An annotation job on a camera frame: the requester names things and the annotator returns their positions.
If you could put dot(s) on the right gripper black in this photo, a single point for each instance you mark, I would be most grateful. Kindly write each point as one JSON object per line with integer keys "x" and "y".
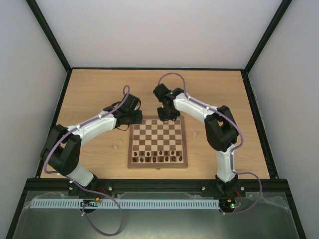
{"x": 165, "y": 116}

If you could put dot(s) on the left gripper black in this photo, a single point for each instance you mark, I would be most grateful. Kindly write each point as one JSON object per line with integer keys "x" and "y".
{"x": 138, "y": 120}

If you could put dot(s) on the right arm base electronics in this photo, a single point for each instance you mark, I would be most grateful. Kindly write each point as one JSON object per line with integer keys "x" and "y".
{"x": 232, "y": 202}

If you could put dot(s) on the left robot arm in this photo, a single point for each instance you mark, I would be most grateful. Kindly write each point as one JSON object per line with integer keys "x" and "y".
{"x": 61, "y": 151}

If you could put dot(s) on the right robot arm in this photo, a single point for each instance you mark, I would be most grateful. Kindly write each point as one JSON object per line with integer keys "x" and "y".
{"x": 220, "y": 127}

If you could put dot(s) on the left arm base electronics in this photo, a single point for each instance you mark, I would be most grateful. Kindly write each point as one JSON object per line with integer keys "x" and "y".
{"x": 89, "y": 204}

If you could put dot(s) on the wooden chess board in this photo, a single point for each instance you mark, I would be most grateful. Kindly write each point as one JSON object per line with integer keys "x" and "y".
{"x": 156, "y": 135}

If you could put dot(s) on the dark pieces back row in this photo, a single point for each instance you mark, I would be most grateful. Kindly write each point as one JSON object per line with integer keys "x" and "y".
{"x": 143, "y": 153}

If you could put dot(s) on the dark pieces row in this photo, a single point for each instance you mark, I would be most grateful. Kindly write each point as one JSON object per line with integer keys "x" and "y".
{"x": 143, "y": 153}
{"x": 155, "y": 159}

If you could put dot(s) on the dark pieces front row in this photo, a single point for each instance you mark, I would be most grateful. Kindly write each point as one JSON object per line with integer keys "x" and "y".
{"x": 155, "y": 159}

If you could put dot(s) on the grey slotted cable duct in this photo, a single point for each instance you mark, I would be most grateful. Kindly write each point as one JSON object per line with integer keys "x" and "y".
{"x": 127, "y": 204}

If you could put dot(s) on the black aluminium frame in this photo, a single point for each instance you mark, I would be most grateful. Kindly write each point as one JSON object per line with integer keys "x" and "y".
{"x": 273, "y": 184}

